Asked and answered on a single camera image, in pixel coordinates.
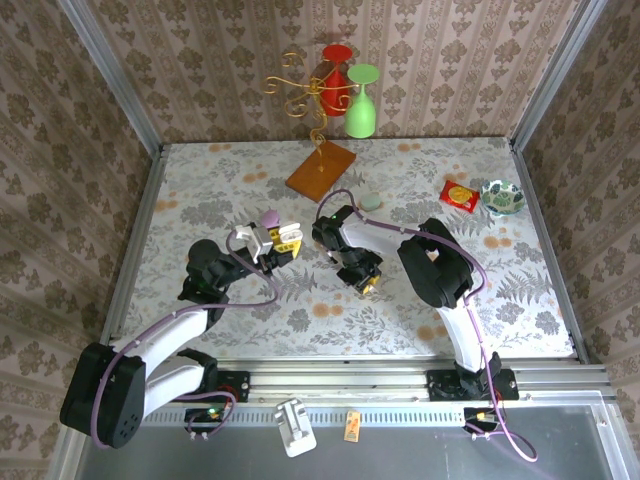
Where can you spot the purple earbud case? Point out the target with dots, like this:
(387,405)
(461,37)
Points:
(270,217)

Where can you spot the mint green earbud case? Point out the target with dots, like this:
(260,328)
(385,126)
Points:
(370,202)

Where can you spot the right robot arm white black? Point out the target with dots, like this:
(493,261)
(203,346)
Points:
(375,235)

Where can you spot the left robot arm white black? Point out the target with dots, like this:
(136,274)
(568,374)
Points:
(170,325)

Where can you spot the green wine glass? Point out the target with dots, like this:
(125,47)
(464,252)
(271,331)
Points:
(359,120)

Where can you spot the red snack packet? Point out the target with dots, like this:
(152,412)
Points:
(457,195)

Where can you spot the small orange tag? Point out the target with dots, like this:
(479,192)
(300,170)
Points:
(352,426)

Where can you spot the leaf pattern bowl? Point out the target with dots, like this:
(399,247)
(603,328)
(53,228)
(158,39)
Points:
(502,197)

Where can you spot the grey metal sheet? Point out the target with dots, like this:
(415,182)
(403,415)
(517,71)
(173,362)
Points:
(425,455)

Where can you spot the red wine glass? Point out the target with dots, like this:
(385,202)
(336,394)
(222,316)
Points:
(336,52)

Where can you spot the long aluminium mounting rail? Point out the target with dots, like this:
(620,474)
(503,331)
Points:
(340,382)

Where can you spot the aluminium table edge rail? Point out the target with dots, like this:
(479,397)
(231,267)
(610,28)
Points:
(142,215)
(548,250)

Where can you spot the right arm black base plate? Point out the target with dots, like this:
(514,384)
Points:
(440,385)

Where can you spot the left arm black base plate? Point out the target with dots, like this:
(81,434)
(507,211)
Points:
(237,385)

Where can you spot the white plastic bracket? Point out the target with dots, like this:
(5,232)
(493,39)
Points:
(295,430)

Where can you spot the aluminium frame post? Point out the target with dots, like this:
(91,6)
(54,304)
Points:
(556,75)
(111,75)

